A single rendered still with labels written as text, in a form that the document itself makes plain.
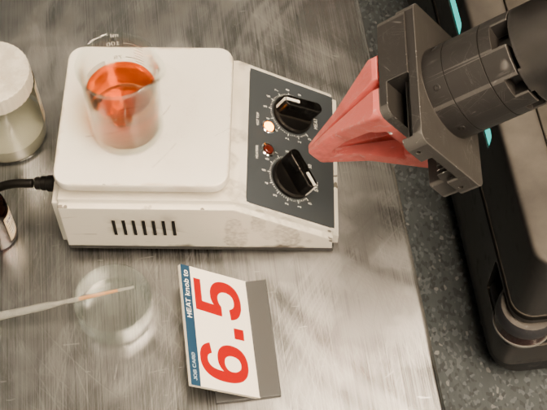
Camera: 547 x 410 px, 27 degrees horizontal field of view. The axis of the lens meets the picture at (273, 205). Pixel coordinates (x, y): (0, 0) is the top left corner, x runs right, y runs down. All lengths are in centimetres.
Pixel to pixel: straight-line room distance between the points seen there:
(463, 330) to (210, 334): 91
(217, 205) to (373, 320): 14
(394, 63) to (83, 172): 24
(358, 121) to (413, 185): 110
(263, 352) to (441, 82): 25
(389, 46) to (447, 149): 7
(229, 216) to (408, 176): 100
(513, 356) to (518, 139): 31
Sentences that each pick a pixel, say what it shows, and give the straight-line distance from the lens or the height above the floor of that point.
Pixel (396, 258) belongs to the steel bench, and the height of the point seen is 75.
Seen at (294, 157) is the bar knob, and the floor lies 82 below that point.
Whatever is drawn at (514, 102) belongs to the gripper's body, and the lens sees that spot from 65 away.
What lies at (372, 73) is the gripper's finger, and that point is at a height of 95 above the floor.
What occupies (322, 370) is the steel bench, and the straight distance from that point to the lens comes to 80.
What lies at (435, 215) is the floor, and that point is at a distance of 175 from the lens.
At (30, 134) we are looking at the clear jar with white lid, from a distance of 88.
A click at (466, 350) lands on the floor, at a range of 165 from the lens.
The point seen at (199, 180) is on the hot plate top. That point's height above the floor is 84.
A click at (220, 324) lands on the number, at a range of 79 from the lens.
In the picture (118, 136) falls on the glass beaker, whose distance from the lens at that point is 77.
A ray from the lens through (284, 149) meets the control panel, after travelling 83.
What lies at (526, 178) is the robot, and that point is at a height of 36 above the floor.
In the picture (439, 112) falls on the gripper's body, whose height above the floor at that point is 96.
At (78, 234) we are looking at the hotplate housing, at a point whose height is 78.
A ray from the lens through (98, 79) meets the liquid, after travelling 77.
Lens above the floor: 149
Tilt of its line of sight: 59 degrees down
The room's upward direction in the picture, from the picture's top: straight up
